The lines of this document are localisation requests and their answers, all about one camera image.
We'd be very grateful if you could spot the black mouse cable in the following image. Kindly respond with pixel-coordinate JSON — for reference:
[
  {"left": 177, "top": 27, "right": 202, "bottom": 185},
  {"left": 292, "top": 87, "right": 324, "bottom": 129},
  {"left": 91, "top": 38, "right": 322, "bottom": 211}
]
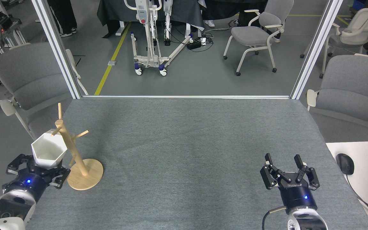
[{"left": 345, "top": 174, "right": 368, "bottom": 224}]

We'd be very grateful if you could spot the silver aluminium post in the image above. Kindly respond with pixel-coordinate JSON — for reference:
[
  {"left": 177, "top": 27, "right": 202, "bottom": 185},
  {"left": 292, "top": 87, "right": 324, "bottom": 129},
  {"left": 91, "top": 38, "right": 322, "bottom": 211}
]
[
  {"left": 31, "top": 0, "right": 82, "bottom": 99},
  {"left": 290, "top": 0, "right": 344, "bottom": 100}
]

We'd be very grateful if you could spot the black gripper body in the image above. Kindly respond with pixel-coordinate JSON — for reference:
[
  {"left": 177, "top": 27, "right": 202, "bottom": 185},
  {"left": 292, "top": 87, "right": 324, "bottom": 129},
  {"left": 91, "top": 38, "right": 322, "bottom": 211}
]
[
  {"left": 2, "top": 166, "right": 52, "bottom": 203},
  {"left": 278, "top": 183, "right": 318, "bottom": 214}
]

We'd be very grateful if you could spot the person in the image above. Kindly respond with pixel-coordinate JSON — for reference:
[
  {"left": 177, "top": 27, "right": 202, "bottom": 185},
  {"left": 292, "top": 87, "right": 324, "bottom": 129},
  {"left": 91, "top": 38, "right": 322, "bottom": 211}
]
[{"left": 47, "top": 0, "right": 77, "bottom": 37}]

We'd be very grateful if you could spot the white mesh office chair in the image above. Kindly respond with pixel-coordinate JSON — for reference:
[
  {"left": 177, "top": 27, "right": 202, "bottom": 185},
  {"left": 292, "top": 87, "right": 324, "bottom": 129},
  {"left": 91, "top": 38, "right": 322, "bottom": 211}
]
[{"left": 300, "top": 7, "right": 368, "bottom": 79}]

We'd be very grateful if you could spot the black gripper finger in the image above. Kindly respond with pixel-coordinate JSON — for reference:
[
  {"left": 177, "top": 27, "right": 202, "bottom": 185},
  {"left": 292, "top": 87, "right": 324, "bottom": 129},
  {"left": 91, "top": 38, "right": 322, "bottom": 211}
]
[
  {"left": 294, "top": 154, "right": 320, "bottom": 191},
  {"left": 260, "top": 153, "right": 283, "bottom": 190},
  {"left": 50, "top": 168, "right": 71, "bottom": 189},
  {"left": 6, "top": 154, "right": 34, "bottom": 174}
]

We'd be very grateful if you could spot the grey chair with beige armrests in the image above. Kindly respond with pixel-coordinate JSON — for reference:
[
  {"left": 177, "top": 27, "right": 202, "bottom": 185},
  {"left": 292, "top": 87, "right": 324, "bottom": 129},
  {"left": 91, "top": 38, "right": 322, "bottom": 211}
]
[
  {"left": 0, "top": 42, "right": 88, "bottom": 152},
  {"left": 306, "top": 54, "right": 368, "bottom": 141}
]

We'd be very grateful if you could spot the black power strip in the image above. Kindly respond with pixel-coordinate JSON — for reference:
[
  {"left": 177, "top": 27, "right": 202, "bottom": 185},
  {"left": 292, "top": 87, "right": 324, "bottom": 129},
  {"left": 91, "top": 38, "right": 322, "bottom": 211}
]
[{"left": 187, "top": 38, "right": 207, "bottom": 50}]

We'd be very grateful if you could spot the grey chair on castors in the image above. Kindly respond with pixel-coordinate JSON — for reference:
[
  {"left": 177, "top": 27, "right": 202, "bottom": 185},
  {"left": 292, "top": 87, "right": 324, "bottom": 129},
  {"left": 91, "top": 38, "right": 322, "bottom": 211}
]
[{"left": 223, "top": 0, "right": 295, "bottom": 76}]

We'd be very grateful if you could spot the white desk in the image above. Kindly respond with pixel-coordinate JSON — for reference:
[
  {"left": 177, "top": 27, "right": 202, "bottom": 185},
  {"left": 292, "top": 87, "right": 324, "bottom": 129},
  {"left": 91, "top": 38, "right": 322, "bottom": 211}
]
[{"left": 326, "top": 141, "right": 368, "bottom": 230}]

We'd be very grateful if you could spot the silver aluminium rail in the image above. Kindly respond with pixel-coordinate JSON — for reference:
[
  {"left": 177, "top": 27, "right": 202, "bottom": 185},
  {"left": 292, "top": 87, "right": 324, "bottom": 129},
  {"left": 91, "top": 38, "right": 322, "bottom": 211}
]
[{"left": 82, "top": 95, "right": 290, "bottom": 99}]

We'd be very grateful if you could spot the wooden cup rack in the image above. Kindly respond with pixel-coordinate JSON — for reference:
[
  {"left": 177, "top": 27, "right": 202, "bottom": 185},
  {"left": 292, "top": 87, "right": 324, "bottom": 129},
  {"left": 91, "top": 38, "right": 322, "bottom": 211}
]
[{"left": 50, "top": 103, "right": 104, "bottom": 191}]

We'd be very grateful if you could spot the white stand on wheels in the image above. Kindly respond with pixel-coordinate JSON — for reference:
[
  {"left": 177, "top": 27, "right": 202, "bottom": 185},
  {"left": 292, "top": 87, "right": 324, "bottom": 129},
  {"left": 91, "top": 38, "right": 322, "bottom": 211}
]
[{"left": 123, "top": 0, "right": 195, "bottom": 76}]

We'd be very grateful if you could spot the dark table cloth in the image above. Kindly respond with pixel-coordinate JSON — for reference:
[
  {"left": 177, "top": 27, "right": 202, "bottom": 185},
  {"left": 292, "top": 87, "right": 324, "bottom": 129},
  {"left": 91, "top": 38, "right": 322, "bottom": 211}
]
[{"left": 97, "top": 0, "right": 205, "bottom": 39}]

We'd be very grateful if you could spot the white hexagonal cup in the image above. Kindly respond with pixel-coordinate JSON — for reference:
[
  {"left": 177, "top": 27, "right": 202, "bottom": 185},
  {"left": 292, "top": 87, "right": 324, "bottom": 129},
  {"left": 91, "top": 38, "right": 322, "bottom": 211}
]
[{"left": 31, "top": 129, "right": 68, "bottom": 170}]

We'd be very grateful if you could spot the black computer mouse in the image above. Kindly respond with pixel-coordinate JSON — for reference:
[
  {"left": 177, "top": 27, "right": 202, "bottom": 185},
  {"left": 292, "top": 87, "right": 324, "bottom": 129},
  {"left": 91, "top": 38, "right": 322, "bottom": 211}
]
[{"left": 336, "top": 153, "right": 355, "bottom": 175}]

